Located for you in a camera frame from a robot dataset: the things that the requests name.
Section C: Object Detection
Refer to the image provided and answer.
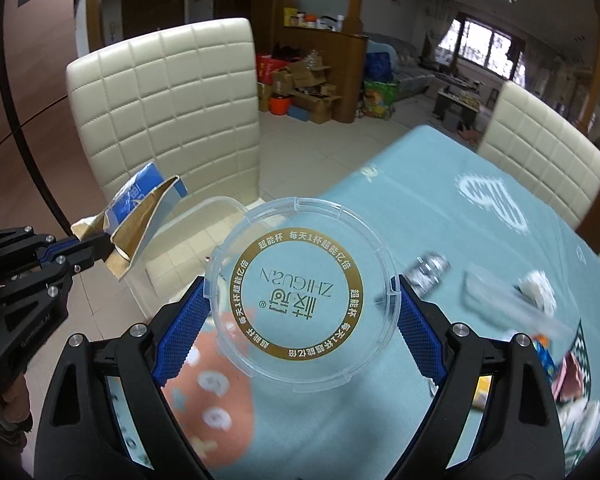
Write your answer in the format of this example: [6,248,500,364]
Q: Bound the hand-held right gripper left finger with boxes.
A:
[32,275,216,480]

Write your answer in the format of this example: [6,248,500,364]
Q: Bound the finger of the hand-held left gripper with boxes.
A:
[0,226,109,267]
[0,242,115,311]

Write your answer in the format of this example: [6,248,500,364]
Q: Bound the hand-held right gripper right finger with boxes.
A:
[390,274,566,480]

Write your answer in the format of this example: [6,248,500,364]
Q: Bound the blue milk carton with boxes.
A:
[72,160,190,281]

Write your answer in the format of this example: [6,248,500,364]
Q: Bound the clear plastic cup sleeve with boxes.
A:
[462,270,573,343]

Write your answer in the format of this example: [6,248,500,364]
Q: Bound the clear round plastic lid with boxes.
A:
[203,195,400,393]

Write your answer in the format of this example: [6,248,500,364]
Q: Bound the person's left forearm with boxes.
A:
[0,370,33,446]

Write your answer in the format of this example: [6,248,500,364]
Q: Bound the crumpled silver foil wrapper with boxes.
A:
[407,252,452,293]

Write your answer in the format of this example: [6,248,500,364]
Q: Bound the yellow packet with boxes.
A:
[472,375,493,411]

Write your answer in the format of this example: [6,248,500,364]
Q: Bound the crumpled white plastic bag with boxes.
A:
[517,270,558,313]

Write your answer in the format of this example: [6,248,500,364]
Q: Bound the teal printed tablecloth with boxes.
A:
[105,125,600,480]

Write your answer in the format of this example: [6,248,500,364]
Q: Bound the pink snack wrapper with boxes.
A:
[550,352,588,403]

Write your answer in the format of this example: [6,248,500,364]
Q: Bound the black white patterned bag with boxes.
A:
[570,317,600,401]

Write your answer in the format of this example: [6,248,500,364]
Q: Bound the white plastic packet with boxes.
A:
[557,400,600,466]

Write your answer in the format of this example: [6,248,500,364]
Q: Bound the coffee table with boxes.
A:
[432,85,481,128]

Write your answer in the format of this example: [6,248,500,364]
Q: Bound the colourful printed bag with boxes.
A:
[360,79,398,120]

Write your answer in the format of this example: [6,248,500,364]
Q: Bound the dark wooden door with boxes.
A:
[121,0,187,41]

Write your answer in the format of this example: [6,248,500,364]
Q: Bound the grey sofa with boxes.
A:
[367,35,448,101]

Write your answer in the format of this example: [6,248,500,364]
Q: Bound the pile of cardboard boxes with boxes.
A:
[257,55,343,126]

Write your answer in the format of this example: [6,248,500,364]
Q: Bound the wooden cabinet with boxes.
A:
[280,25,369,123]

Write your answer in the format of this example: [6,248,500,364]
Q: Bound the blue bag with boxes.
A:
[365,50,398,81]

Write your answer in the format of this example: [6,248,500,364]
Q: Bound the red box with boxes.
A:
[256,54,288,86]

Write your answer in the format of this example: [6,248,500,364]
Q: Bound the window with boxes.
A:
[442,12,526,81]

